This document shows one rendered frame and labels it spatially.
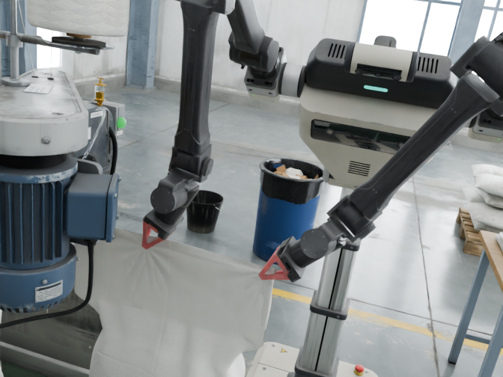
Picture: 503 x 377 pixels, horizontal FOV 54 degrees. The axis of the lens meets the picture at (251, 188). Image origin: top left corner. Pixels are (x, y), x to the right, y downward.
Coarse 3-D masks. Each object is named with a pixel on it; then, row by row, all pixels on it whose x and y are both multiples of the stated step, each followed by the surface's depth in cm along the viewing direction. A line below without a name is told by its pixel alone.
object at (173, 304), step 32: (96, 256) 121; (128, 256) 119; (160, 256) 117; (192, 256) 114; (224, 256) 112; (96, 288) 124; (128, 288) 122; (160, 288) 119; (192, 288) 116; (224, 288) 113; (256, 288) 111; (128, 320) 122; (160, 320) 121; (192, 320) 118; (224, 320) 116; (256, 320) 113; (96, 352) 124; (128, 352) 120; (160, 352) 118; (192, 352) 117; (224, 352) 116
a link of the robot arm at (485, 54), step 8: (496, 40) 74; (488, 48) 75; (496, 48) 74; (480, 56) 75; (488, 56) 75; (496, 56) 74; (472, 64) 77; (480, 64) 76; (488, 64) 75; (496, 64) 74; (480, 72) 76; (488, 72) 75; (496, 72) 74; (488, 80) 76; (496, 80) 75; (496, 88) 76
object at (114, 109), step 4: (96, 104) 129; (104, 104) 129; (108, 104) 129; (112, 104) 130; (116, 104) 131; (120, 104) 131; (108, 108) 129; (112, 108) 128; (116, 108) 128; (120, 108) 130; (124, 108) 132; (112, 112) 129; (116, 112) 128; (120, 112) 130; (112, 116) 129; (116, 116) 129; (120, 116) 131; (116, 120) 129; (116, 124) 130; (116, 128) 130; (120, 128) 132; (116, 132) 131; (116, 136) 131; (120, 136) 133
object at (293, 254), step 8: (288, 248) 105; (296, 248) 104; (280, 256) 102; (288, 256) 103; (296, 256) 103; (304, 256) 103; (288, 264) 102; (296, 264) 104; (304, 264) 104; (296, 272) 102; (296, 280) 102
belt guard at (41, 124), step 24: (48, 72) 111; (0, 96) 81; (24, 96) 84; (48, 96) 86; (72, 96) 89; (0, 120) 69; (24, 120) 69; (48, 120) 71; (72, 120) 74; (0, 144) 70; (24, 144) 70; (48, 144) 72; (72, 144) 75
